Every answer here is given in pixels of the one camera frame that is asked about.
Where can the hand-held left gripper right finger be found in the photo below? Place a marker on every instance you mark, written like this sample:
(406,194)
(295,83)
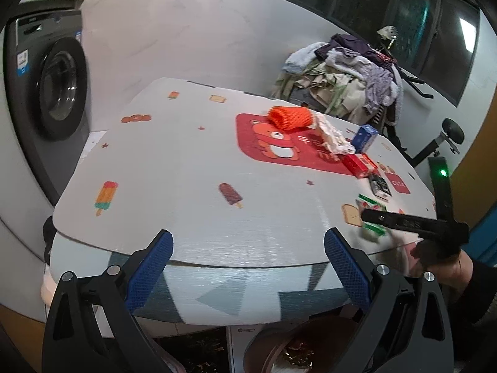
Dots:
(345,268)

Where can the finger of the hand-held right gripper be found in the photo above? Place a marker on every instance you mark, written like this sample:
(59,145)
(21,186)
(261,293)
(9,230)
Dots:
(396,221)

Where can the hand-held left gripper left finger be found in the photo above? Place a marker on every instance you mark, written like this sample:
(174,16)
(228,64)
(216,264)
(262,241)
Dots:
(151,268)

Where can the green snack wrapper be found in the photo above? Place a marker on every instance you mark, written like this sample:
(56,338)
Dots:
(371,204)

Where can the person's right forearm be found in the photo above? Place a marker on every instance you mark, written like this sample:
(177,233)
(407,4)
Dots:
(479,299)

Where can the person's right hand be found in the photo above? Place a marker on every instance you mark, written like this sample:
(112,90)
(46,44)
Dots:
(452,272)

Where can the black striped wrapper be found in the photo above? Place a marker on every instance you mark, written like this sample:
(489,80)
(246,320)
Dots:
(378,186)

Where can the blue plastic container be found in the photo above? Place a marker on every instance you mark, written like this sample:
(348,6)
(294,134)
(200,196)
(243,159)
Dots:
(485,237)

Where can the red white carton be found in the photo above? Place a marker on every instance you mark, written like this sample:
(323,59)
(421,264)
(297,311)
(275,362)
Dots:
(355,163)

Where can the blue carton box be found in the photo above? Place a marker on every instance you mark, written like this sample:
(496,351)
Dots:
(363,138)

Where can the black exercise bike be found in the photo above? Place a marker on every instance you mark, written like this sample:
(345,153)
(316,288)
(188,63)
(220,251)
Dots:
(452,130)

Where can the white foam net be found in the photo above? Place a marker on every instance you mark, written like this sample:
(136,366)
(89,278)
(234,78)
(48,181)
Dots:
(330,136)

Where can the orange foam net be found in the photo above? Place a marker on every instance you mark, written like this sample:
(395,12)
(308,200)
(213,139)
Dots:
(289,118)

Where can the pile of clothes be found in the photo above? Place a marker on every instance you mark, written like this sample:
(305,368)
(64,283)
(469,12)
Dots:
(341,81)

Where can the grey front-load washing machine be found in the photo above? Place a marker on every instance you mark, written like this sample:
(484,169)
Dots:
(58,85)

